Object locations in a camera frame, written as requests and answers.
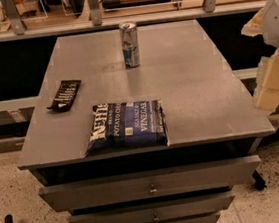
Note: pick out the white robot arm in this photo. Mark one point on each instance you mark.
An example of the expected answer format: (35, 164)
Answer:
(266, 23)

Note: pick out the black snack bar wrapper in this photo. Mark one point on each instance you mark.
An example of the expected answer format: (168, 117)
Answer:
(65, 96)

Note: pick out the metal railing frame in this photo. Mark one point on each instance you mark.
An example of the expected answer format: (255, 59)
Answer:
(33, 18)

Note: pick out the middle grey drawer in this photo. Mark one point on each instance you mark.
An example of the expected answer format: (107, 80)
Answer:
(156, 212)

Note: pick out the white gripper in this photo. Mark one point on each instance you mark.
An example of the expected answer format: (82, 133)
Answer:
(267, 92)

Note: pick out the grey drawer cabinet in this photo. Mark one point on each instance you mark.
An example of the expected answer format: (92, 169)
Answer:
(207, 110)

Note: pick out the top grey drawer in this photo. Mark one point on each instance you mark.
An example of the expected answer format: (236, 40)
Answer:
(149, 184)

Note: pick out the blue kettle chip bag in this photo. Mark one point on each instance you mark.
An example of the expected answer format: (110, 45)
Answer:
(128, 125)

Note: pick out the silver blue redbull can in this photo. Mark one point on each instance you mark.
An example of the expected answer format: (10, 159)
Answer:
(129, 38)

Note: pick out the black cabinet caster wheel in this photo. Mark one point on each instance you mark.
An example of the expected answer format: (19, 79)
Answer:
(259, 182)

